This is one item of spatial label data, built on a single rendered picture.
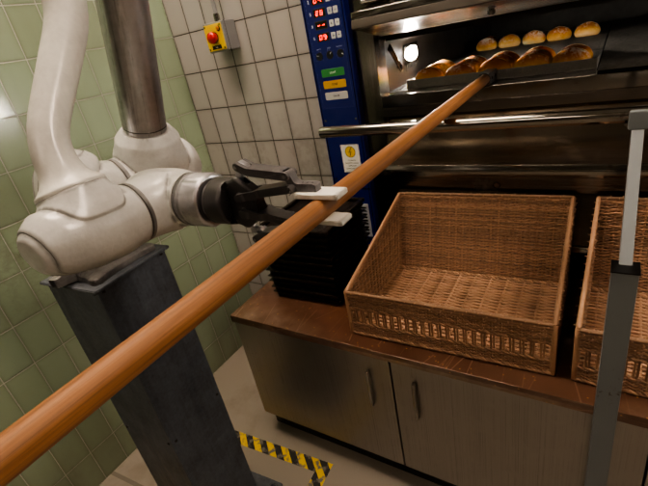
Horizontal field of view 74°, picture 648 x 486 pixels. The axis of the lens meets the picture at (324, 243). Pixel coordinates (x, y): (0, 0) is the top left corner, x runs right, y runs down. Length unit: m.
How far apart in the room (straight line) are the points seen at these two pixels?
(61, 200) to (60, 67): 0.20
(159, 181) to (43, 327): 1.10
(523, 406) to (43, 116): 1.14
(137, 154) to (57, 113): 0.39
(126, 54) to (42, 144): 0.38
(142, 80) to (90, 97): 0.76
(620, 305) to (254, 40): 1.43
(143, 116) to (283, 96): 0.77
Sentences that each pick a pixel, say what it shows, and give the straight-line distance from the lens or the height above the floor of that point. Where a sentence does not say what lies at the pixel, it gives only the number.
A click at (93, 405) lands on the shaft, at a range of 0.39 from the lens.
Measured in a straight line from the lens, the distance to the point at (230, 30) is 1.80.
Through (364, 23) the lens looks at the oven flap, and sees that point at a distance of 1.37.
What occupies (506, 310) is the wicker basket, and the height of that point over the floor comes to 0.59.
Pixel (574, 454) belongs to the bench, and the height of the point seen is 0.40.
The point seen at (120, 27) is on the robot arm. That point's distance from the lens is 1.04.
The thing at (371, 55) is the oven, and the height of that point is 1.31.
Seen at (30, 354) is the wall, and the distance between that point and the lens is 1.78.
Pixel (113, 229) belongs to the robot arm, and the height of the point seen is 1.21.
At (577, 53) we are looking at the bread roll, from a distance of 1.49.
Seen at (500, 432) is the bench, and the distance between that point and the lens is 1.31.
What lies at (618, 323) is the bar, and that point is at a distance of 0.95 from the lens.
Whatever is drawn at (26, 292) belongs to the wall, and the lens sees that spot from 1.72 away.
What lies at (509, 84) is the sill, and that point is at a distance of 1.41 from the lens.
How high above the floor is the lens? 1.41
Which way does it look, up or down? 26 degrees down
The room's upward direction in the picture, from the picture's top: 12 degrees counter-clockwise
